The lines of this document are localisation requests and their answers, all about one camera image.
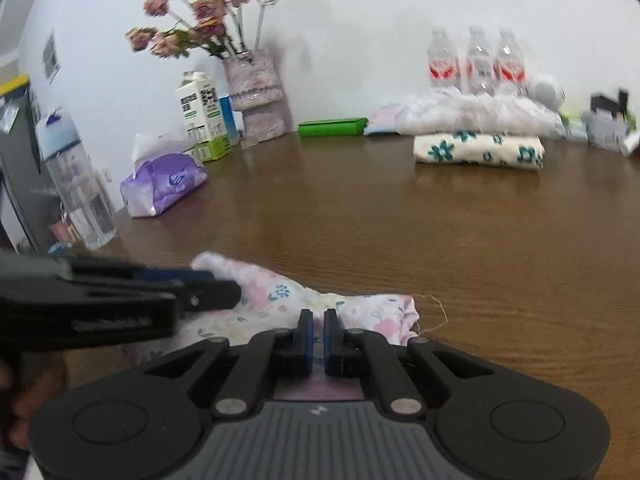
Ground pink floral garment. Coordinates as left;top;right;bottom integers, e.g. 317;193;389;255
119;252;429;401

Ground person's left hand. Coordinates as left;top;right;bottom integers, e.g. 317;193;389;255
1;352;67;450

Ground clear water tumbler blue lid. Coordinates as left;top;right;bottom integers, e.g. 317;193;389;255
36;107;117;250

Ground grey cabinet with yellow top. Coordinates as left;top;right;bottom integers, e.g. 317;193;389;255
1;75;61;252

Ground purple tissue pack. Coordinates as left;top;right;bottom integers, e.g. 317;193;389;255
119;133;208;218

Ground green plastic case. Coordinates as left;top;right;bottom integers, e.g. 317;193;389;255
297;117;369;138

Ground white green milk carton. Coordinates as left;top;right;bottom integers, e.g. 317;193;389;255
176;70;231;162

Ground pink folded cloth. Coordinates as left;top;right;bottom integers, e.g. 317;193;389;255
362;104;402;136

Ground blue box behind carton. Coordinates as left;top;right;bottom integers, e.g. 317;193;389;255
219;96;240;146

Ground white sheer folded garment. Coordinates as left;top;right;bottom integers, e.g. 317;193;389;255
395;88;565;138

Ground folded teal flower cloth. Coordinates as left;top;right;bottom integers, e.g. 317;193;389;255
413;131;544;171

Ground pink knitted vase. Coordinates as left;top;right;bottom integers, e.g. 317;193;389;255
222;49;286;144

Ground left water bottle red label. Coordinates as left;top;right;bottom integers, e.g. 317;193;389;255
427;27;461;90

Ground water bottle red label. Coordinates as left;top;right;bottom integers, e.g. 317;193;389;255
495;28;526;94
427;27;461;90
465;26;496;96

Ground middle water bottle red label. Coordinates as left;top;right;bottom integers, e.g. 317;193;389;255
465;26;496;96

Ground green white tissue packs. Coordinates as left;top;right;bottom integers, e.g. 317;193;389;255
560;112;589;143

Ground dried rose bouquet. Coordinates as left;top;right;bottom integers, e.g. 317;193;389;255
126;0;280;60

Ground right water bottle red label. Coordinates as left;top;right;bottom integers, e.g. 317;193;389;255
495;28;526;94

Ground white astronaut speaker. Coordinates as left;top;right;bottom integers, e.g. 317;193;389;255
526;74;565;112

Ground grey decorated tin box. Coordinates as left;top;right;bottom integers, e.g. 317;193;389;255
582;110;628;153

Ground black small device on tin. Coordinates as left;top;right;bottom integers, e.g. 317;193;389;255
590;88;629;120

